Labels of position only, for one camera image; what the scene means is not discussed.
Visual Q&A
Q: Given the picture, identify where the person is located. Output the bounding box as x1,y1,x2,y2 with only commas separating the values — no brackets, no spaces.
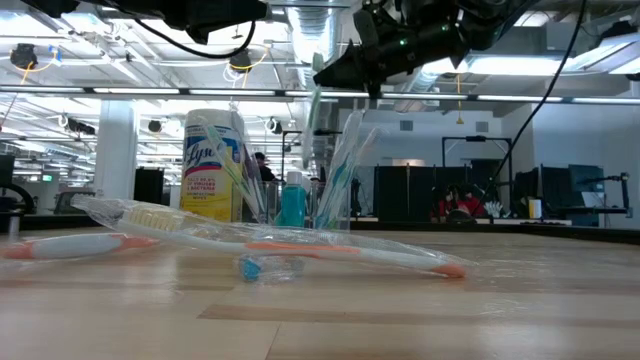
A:
252,151,276,184
432,183,486,224

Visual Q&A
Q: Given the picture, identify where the light blue toothbrush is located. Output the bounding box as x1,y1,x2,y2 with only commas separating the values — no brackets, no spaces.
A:
235,252,307,285
227,102,270,224

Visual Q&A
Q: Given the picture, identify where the yellow Lysol wipes canister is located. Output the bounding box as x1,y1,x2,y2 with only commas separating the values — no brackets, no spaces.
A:
179,108,246,223

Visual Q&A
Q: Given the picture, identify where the orange toothbrush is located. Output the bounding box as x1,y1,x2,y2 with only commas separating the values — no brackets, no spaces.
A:
72,193,474,281
0,231,162,262

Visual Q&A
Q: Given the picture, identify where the black computer monitor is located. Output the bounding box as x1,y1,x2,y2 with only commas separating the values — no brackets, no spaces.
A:
567,163,606,209

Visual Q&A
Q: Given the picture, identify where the black cabinet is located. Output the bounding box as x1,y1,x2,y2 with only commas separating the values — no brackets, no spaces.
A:
133,167,165,206

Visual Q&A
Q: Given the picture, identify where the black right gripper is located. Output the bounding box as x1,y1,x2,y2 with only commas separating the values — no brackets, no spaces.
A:
313,9,469,96

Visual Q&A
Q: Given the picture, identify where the dark blue toothbrush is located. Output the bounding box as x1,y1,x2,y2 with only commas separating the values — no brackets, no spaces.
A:
316,109,389,230

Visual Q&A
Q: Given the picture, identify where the black ceiling camera device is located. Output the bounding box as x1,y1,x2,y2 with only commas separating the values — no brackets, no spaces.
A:
228,47,254,75
9,42,39,71

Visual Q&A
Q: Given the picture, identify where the silver spiral ceiling duct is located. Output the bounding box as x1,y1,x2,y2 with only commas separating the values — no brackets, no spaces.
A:
287,0,341,166
394,69,451,114

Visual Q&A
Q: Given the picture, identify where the green toothbrush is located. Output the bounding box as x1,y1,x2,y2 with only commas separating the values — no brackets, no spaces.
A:
198,115,266,224
301,49,327,171

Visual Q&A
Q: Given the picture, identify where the black partition wall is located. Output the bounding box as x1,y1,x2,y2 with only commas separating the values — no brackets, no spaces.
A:
373,159,501,221

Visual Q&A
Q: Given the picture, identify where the white round pillar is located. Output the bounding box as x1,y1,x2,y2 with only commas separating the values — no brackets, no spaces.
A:
94,99,139,201

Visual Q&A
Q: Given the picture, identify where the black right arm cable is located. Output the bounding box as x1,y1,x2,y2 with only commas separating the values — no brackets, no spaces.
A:
472,0,587,219

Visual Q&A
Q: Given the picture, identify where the clear acrylic organizer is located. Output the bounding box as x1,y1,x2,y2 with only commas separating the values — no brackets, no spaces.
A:
239,180,351,232

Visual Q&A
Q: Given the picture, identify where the long ceiling light strip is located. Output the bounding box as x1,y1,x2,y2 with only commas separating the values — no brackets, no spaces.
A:
0,85,640,105

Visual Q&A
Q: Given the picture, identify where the black aluminium table frame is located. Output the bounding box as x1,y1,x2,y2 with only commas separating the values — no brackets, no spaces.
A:
344,218,640,246

